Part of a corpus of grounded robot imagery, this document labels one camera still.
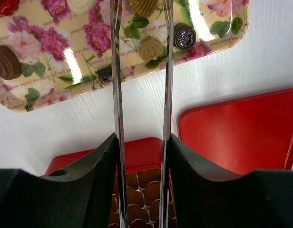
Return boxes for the red wrapped chocolate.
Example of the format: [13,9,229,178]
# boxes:
[0,0,20,17]

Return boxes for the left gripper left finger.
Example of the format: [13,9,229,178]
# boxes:
[0,134,117,228]

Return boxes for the tan shell chocolate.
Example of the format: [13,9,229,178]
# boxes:
[139,36,164,62]

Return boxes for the tan ridged chocolate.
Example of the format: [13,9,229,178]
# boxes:
[128,0,158,17]

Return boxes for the red box lid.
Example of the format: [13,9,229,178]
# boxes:
[178,88,293,174]

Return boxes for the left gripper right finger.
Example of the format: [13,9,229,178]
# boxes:
[169,135,293,228]

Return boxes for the metal tongs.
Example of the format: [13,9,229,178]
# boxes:
[110,0,174,228]

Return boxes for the dark round chocolate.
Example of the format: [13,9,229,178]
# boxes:
[173,23,196,51]

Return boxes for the red chocolate box with insert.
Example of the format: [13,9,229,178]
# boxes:
[45,137,178,228]

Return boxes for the white round chocolate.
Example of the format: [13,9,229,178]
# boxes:
[67,0,93,16]

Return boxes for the brown milk chocolate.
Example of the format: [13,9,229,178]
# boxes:
[0,45,22,80]

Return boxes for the floral rectangular tray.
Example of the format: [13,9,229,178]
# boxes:
[0,0,249,112]

